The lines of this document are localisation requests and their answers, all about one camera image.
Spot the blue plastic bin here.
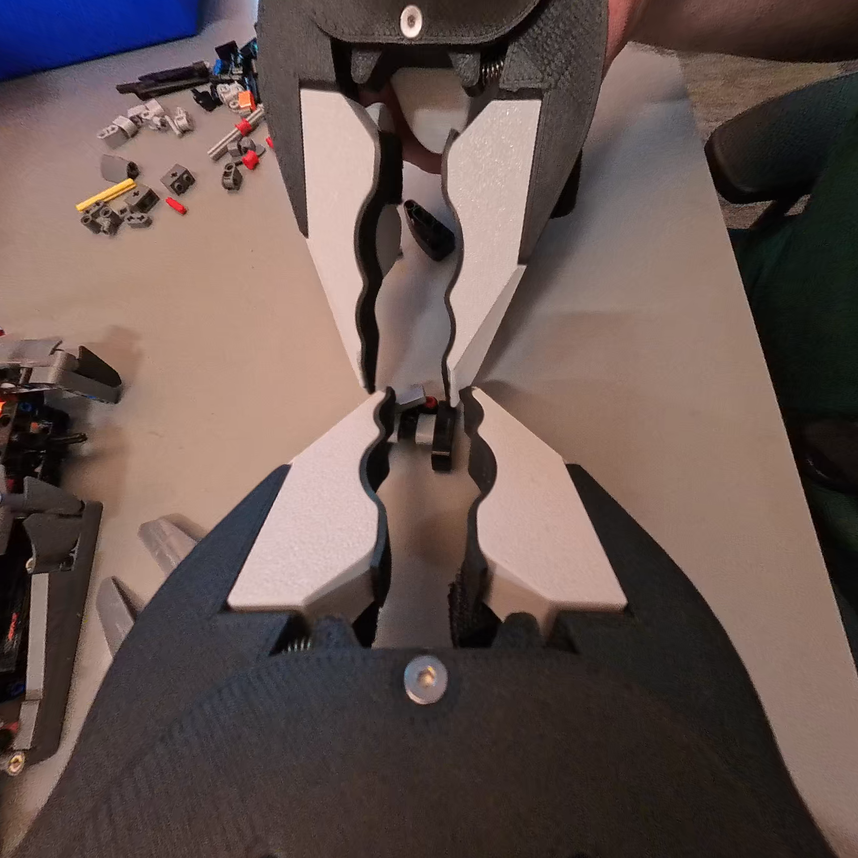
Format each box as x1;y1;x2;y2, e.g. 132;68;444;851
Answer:
0;0;259;81

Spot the black chair armrest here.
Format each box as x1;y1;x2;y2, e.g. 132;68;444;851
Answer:
704;101;815;205

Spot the small black lego assembly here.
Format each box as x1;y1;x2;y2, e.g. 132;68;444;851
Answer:
395;385;463;471

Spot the black curved lego beam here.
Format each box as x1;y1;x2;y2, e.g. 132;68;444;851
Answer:
404;199;458;260

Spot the pile of loose lego pieces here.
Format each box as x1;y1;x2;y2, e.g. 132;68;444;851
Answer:
76;40;276;237

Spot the green shirt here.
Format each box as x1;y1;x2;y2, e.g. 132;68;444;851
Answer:
727;70;858;671

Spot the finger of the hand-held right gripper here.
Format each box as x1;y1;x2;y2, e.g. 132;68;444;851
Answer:
439;99;544;408
299;87;449;396

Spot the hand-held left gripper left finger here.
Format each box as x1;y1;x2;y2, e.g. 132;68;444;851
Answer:
227;385;398;648

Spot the person's right forearm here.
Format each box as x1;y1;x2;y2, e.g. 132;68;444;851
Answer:
606;0;858;64

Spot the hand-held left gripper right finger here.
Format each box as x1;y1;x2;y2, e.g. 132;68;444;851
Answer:
446;385;629;648

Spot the grey lego car body section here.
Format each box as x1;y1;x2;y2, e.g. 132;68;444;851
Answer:
0;477;205;778

